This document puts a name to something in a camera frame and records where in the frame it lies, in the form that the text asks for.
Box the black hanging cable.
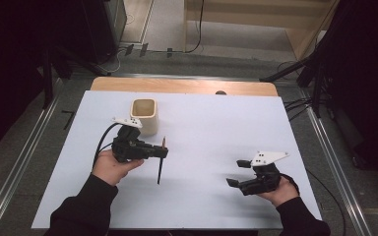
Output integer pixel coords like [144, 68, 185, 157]
[184, 0, 207, 54]

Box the black metal stand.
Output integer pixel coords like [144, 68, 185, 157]
[259, 0, 346, 118]
[40, 42, 112, 110]

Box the dark green pen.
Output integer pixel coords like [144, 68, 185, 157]
[157, 136, 167, 186]

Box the white floor cable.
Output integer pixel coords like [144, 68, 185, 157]
[106, 44, 130, 74]

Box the person's left hand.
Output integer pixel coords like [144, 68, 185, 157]
[92, 148, 145, 187]

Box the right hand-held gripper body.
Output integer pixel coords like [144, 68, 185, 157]
[240, 150, 290, 197]

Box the wooden table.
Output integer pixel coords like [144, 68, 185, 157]
[90, 77, 280, 97]

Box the metal floor rail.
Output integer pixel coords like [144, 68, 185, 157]
[296, 88, 373, 236]
[0, 78, 65, 236]

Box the cream square pen holder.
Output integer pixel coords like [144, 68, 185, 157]
[130, 97, 159, 137]

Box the dark cabinet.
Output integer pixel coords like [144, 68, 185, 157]
[80, 0, 128, 66]

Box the person's right hand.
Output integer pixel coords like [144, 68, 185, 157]
[257, 175, 300, 208]

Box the white table sheet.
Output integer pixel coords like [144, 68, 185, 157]
[31, 89, 323, 230]

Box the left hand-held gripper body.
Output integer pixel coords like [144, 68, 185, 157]
[111, 117, 153, 164]

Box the light wooden shelf unit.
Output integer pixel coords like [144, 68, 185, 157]
[182, 0, 341, 62]

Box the bundle of black floor cables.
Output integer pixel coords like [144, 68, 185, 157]
[283, 96, 313, 122]

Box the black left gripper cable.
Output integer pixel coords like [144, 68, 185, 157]
[92, 122, 122, 170]

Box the thin black right gripper cable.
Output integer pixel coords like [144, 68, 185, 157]
[305, 167, 347, 236]

